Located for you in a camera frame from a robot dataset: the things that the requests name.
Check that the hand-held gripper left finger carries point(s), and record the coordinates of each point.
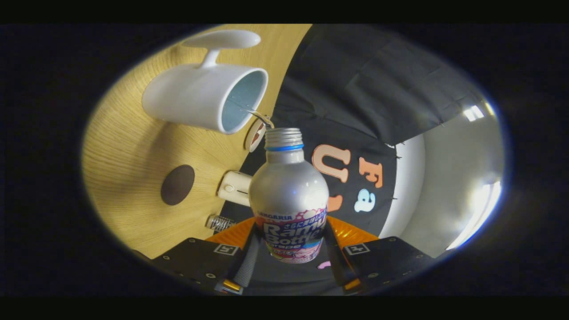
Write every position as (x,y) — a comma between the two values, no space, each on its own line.
(246,264)

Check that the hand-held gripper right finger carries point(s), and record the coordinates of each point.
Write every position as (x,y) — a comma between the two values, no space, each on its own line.
(336,262)

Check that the silver bottle with printed label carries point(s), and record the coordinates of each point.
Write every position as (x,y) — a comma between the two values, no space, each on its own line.
(289,186)

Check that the dark brown round coaster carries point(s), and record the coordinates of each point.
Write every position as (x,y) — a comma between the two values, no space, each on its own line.
(178,185)

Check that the clear juice stream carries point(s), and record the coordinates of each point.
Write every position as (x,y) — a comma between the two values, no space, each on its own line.
(262,117)

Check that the white toaster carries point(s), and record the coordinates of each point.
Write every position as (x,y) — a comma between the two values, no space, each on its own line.
(233,187)

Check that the white oval plate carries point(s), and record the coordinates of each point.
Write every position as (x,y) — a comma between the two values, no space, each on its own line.
(255,135)

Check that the wooden table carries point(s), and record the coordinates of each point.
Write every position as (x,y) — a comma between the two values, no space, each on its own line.
(129,146)

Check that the ceiling light panel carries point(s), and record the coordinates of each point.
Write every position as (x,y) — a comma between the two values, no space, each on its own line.
(473,112)

